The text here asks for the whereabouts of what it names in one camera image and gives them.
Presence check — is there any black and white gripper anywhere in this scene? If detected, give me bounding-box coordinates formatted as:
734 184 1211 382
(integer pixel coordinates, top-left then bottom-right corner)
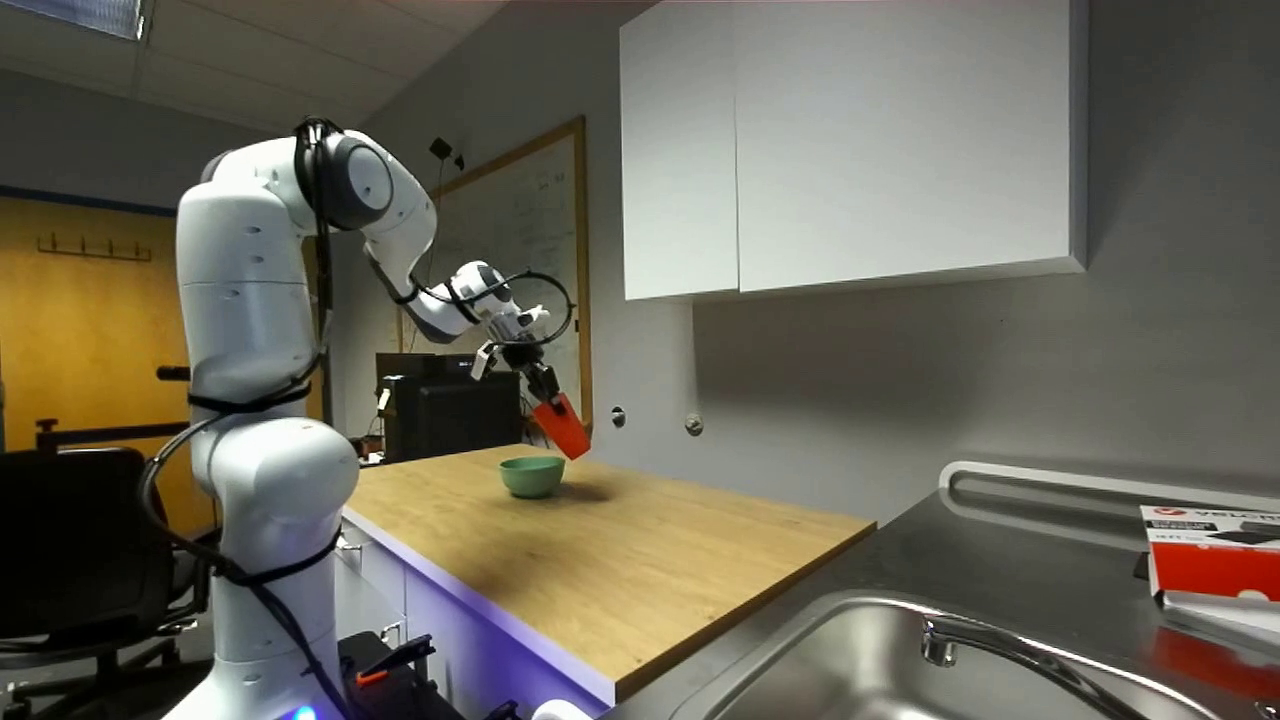
471 302 559 403

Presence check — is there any orange plastic cup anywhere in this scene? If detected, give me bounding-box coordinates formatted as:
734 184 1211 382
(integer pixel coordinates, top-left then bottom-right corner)
532 397 591 461

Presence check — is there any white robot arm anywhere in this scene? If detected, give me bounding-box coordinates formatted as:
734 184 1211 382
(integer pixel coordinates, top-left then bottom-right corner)
165 119 568 720

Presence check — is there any green ceramic bowl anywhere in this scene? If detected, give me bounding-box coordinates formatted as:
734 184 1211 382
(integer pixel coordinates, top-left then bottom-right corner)
498 456 562 500

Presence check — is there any black computer monitor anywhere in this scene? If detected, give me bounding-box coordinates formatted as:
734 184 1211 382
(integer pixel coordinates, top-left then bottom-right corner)
374 353 521 461

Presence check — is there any framed whiteboard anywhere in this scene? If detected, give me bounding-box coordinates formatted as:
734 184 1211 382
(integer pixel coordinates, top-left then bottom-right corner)
415 119 591 417

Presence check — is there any stainless steel sink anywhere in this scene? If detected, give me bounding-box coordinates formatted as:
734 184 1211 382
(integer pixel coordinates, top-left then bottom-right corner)
669 591 1218 720

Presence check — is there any yellow wooden door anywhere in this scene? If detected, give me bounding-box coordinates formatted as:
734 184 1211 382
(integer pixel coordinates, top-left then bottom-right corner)
0 191 214 545

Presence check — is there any chrome sink faucet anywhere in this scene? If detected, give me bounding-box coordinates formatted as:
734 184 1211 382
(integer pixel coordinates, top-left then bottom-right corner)
920 620 1145 720

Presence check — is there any black office chair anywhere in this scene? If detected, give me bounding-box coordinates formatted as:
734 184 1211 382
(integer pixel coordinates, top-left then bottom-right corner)
0 447 186 689

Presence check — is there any red and white box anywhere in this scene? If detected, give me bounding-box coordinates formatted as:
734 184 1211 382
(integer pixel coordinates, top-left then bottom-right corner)
1139 504 1280 645

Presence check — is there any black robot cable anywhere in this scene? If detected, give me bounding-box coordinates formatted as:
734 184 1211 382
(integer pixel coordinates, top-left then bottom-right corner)
140 119 351 720

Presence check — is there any white wall cabinet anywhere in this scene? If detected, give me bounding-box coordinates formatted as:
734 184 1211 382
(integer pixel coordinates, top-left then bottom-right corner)
618 0 1088 300

